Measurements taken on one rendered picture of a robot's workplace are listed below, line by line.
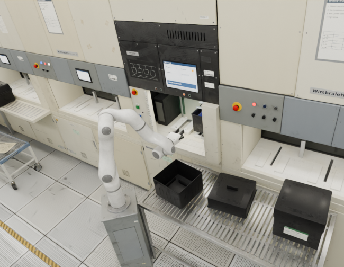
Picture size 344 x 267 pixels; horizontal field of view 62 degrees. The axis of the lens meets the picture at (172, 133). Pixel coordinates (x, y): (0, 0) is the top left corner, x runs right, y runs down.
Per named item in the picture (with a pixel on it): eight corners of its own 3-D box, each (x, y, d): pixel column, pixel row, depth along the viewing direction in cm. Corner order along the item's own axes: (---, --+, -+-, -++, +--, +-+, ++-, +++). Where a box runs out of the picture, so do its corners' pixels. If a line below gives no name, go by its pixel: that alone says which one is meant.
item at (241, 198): (206, 207, 214) (205, 195, 206) (220, 180, 234) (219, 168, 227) (246, 219, 201) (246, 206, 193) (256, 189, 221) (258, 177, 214)
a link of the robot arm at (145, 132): (154, 118, 187) (179, 147, 204) (137, 121, 198) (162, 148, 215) (148, 130, 183) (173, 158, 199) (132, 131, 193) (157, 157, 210)
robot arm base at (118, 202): (106, 215, 219) (100, 198, 209) (106, 197, 235) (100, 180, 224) (131, 210, 221) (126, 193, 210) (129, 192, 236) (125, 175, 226)
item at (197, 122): (192, 133, 268) (189, 104, 250) (202, 122, 281) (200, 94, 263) (216, 140, 255) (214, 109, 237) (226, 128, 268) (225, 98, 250)
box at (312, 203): (270, 233, 189) (273, 208, 175) (281, 203, 208) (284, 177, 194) (318, 251, 176) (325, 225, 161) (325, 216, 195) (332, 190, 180)
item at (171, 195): (178, 174, 247) (175, 158, 237) (204, 187, 230) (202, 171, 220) (155, 193, 231) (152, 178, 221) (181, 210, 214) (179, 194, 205)
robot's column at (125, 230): (123, 275, 258) (100, 221, 215) (121, 248, 281) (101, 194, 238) (153, 268, 261) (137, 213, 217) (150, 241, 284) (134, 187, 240)
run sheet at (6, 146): (-15, 152, 366) (-16, 152, 365) (-2, 141, 384) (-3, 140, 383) (5, 153, 359) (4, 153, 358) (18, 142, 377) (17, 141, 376)
